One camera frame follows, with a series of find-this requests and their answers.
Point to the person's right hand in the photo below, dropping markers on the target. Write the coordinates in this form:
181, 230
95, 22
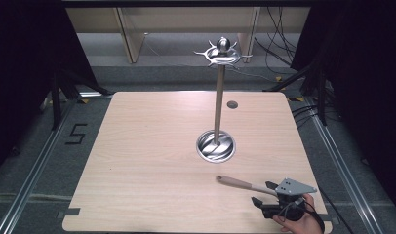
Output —
308, 224

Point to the dark curtain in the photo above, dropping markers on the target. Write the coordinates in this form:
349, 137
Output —
365, 81
27, 65

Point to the grey round table grommet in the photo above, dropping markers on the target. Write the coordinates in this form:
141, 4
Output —
232, 104

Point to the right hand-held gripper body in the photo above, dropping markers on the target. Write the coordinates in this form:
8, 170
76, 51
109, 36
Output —
293, 187

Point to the black metal stand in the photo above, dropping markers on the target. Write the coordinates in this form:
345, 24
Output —
56, 104
321, 97

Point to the silver metal utensil stand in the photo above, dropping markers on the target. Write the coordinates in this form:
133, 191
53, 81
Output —
219, 97

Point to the black overhead frame bar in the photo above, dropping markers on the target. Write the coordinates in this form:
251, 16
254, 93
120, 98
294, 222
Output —
186, 3

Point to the aluminium floor rail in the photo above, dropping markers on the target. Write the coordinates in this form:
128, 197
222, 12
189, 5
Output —
33, 175
345, 172

